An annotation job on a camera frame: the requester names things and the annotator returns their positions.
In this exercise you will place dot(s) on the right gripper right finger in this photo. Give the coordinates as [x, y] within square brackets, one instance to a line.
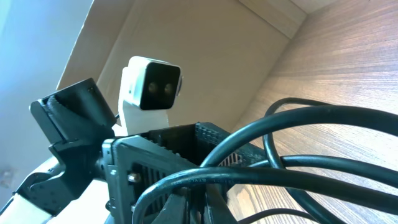
[216, 210]

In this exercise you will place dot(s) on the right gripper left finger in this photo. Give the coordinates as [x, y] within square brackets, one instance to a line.
[174, 211]

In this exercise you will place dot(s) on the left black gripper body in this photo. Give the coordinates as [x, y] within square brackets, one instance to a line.
[132, 164]

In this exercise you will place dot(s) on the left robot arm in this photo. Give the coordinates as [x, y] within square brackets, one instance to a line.
[79, 125]

